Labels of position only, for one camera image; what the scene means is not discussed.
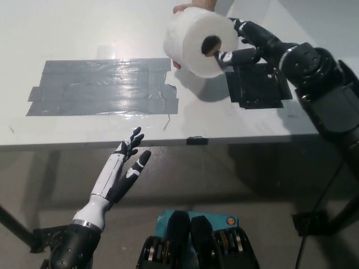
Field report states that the black slanted table leg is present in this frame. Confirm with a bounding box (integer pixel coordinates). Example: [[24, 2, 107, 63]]
[[0, 203, 36, 244], [330, 193, 359, 233]]

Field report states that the thin black cable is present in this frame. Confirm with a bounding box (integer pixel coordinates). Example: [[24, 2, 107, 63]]
[[293, 161, 346, 269]]

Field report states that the black tape square patch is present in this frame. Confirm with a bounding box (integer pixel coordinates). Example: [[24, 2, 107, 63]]
[[225, 63, 293, 110]]

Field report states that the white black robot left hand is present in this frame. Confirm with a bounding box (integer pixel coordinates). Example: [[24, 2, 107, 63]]
[[71, 126, 152, 232]]

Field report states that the black robot torso left block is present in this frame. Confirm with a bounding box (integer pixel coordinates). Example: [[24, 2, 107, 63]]
[[139, 210, 194, 269]]

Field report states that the teal robot torso box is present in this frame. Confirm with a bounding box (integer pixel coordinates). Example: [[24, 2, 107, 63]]
[[155, 209, 240, 253]]

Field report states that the grey duct tape patch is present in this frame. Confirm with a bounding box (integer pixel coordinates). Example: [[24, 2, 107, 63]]
[[25, 58, 180, 117]]

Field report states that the small black tape tab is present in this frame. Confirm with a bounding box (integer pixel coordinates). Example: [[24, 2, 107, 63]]
[[186, 136, 209, 145]]

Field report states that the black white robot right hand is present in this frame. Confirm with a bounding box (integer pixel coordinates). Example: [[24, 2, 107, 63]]
[[214, 17, 298, 69]]

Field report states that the white toilet paper roll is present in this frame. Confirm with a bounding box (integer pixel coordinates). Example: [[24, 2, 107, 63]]
[[163, 7, 238, 79]]

